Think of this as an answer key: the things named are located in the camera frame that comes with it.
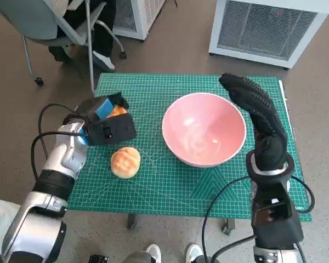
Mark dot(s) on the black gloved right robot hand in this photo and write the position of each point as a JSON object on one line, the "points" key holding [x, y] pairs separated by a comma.
{"points": [[266, 123]]}

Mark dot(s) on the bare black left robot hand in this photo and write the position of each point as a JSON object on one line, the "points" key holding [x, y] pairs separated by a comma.
{"points": [[89, 108]]}

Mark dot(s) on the long orange toy bread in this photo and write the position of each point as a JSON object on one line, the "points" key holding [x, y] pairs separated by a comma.
{"points": [[117, 111]]}

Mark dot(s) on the pink bowl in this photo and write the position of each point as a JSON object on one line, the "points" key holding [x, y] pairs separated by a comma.
{"points": [[203, 128]]}

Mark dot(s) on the round toy bread bun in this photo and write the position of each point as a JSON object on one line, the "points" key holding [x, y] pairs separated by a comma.
{"points": [[126, 163]]}

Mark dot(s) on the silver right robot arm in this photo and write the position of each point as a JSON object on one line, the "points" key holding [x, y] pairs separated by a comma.
{"points": [[266, 179]]}

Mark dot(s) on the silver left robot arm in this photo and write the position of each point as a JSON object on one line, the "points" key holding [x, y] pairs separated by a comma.
{"points": [[63, 156]]}

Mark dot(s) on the person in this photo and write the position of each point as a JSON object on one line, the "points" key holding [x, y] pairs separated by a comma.
{"points": [[155, 252], [102, 35]]}

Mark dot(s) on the large white mesh cabinet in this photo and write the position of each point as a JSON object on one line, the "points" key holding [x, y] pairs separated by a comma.
{"points": [[263, 27]]}

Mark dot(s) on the green cutting mat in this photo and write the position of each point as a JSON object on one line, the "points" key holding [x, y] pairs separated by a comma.
{"points": [[159, 186]]}

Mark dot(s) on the small white mesh cabinet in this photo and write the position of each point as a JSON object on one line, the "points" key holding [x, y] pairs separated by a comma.
{"points": [[141, 16]]}

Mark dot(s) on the black table leg caster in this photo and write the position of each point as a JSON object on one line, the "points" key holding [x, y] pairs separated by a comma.
{"points": [[131, 221], [229, 226]]}

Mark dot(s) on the grey office chair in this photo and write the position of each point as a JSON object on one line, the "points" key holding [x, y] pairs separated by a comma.
{"points": [[22, 22]]}

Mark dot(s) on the pale blurred cloth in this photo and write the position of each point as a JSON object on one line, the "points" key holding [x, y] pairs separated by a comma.
{"points": [[0, 219]]}

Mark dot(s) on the small black device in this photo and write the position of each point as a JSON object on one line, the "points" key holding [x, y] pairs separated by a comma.
{"points": [[98, 259]]}

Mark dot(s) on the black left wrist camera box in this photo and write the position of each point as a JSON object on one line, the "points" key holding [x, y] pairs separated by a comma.
{"points": [[118, 128]]}

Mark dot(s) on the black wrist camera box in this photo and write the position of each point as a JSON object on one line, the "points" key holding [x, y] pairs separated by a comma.
{"points": [[118, 128], [279, 227]]}

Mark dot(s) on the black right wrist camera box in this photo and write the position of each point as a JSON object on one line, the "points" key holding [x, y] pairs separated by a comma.
{"points": [[279, 227]]}

